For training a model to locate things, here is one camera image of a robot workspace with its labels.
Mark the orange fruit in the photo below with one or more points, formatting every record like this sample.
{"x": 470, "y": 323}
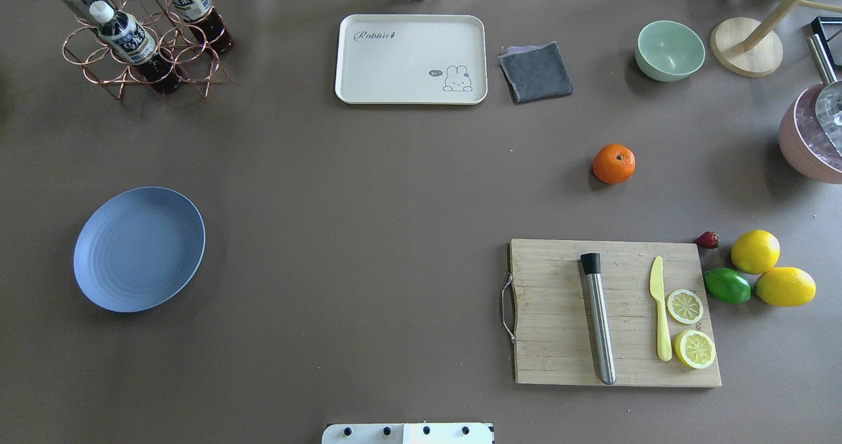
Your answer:
{"x": 614, "y": 164}

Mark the blue round plate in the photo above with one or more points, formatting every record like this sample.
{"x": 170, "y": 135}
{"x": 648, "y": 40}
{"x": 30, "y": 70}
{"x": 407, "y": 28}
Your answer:
{"x": 139, "y": 249}

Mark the cream rabbit tray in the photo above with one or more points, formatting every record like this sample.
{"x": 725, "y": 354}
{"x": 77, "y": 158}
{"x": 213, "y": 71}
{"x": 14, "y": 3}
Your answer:
{"x": 411, "y": 59}

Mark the grey folded cloth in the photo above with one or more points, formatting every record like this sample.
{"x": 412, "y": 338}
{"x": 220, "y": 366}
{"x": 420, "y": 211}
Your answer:
{"x": 536, "y": 72}

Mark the wooden cutting board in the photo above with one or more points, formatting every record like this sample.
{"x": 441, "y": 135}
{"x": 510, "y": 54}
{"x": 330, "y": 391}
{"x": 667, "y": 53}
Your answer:
{"x": 554, "y": 340}

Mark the yellow plastic knife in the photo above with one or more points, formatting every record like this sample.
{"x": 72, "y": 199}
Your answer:
{"x": 656, "y": 290}

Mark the upper lemon slice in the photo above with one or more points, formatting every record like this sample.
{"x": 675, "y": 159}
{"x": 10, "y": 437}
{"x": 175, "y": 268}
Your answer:
{"x": 685, "y": 307}

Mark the lemon slice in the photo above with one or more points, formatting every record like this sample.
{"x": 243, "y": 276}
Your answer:
{"x": 694, "y": 349}
{"x": 685, "y": 307}

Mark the strawberry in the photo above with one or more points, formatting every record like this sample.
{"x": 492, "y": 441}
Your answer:
{"x": 708, "y": 240}

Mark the green bowl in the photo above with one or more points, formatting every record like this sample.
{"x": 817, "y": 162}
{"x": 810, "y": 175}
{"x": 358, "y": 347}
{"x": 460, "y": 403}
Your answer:
{"x": 668, "y": 51}

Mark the lower lemon slice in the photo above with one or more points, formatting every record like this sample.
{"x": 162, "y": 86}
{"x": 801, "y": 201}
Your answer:
{"x": 694, "y": 349}

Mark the right rear tea bottle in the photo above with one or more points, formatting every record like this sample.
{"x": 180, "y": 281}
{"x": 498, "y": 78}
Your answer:
{"x": 205, "y": 23}

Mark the green lime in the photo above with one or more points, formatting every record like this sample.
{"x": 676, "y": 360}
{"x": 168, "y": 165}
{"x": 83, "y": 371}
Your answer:
{"x": 727, "y": 285}

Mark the front tea bottle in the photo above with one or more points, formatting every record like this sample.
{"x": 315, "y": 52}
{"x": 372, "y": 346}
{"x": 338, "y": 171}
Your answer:
{"x": 131, "y": 42}

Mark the upper whole lemon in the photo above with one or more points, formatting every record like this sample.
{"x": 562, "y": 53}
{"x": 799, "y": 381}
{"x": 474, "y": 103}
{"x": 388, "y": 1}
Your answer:
{"x": 756, "y": 252}

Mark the wooden stand with round base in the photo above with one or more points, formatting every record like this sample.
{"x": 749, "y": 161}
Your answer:
{"x": 751, "y": 48}

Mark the pink bowl with ice cubes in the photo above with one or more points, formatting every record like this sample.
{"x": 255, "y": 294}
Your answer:
{"x": 803, "y": 141}

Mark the metal ice scoop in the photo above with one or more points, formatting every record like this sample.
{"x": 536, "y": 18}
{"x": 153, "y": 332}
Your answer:
{"x": 827, "y": 107}

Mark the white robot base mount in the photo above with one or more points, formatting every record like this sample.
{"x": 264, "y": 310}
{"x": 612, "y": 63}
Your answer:
{"x": 424, "y": 432}

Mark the copper wire bottle rack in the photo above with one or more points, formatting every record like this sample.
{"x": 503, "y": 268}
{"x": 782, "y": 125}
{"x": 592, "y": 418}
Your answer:
{"x": 198, "y": 63}

